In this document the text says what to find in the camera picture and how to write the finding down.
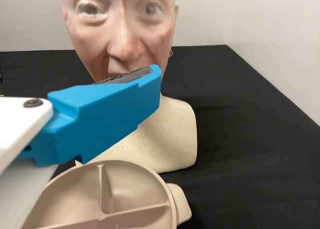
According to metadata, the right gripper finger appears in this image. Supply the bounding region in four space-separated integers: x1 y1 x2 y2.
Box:
16 64 162 168

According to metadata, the beige divided bowl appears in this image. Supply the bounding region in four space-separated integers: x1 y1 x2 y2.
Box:
20 159 193 229

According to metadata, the dummy head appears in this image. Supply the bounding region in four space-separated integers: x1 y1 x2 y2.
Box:
61 0 198 174

